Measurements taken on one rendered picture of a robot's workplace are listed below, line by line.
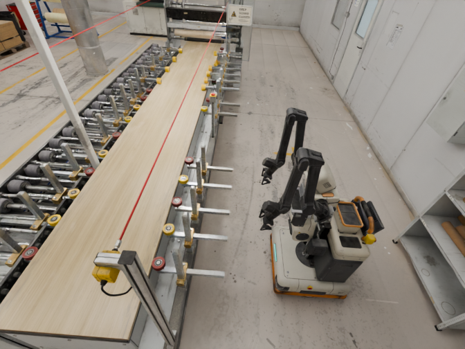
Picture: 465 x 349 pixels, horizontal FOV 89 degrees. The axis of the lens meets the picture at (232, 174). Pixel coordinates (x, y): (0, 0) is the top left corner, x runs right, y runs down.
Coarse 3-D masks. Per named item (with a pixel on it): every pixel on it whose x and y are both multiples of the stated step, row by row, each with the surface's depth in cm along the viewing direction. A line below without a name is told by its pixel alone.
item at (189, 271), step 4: (164, 268) 152; (168, 268) 152; (172, 268) 152; (160, 272) 151; (164, 272) 151; (168, 272) 151; (172, 272) 151; (188, 272) 151; (192, 272) 151; (196, 272) 151; (200, 272) 151; (204, 272) 151; (208, 272) 152; (212, 272) 152; (216, 272) 152; (220, 272) 152; (224, 272) 152; (208, 276) 152; (212, 276) 152; (216, 276) 152; (220, 276) 151
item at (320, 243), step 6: (318, 228) 185; (312, 240) 181; (318, 240) 181; (324, 240) 181; (312, 246) 178; (318, 246) 178; (324, 246) 178; (312, 252) 183; (318, 252) 183; (324, 252) 182
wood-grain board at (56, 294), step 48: (192, 48) 459; (192, 96) 311; (144, 144) 231; (96, 192) 184; (144, 192) 187; (48, 240) 152; (96, 240) 154; (144, 240) 156; (48, 288) 132; (96, 288) 133; (96, 336) 117
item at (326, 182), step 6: (324, 168) 145; (330, 168) 157; (306, 174) 151; (324, 174) 142; (330, 174) 145; (306, 180) 149; (318, 180) 144; (324, 180) 143; (330, 180) 143; (318, 186) 147; (324, 186) 146; (330, 186) 146; (318, 192) 151; (324, 192) 150
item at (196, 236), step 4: (176, 232) 169; (180, 232) 169; (168, 236) 168; (172, 236) 168; (176, 236) 168; (180, 236) 168; (184, 236) 167; (196, 236) 167; (200, 236) 168; (204, 236) 168; (208, 236) 168; (212, 236) 168; (216, 236) 168; (220, 236) 168; (224, 236) 169; (212, 240) 169; (216, 240) 169; (220, 240) 168; (224, 240) 168
